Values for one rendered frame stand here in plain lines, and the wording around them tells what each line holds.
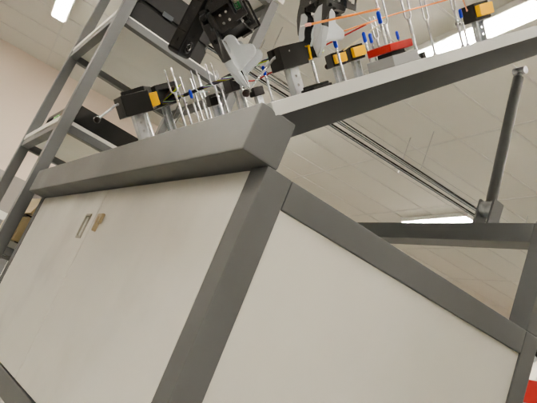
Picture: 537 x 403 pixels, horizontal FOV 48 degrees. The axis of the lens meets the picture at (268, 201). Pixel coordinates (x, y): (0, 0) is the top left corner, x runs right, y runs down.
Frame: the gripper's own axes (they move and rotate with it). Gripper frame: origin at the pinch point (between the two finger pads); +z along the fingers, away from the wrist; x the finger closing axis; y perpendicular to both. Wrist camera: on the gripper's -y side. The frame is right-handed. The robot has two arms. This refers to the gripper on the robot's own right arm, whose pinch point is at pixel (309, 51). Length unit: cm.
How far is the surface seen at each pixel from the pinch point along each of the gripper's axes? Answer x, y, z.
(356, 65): 42, 42, -15
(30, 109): 760, 52, -105
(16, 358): 32, -40, 63
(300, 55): -2.2, -3.2, 2.0
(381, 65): -23.0, -1.7, 7.8
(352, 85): -29.5, -11.6, 14.0
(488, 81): 231, 313, -102
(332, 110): -15.1, -4.4, 14.0
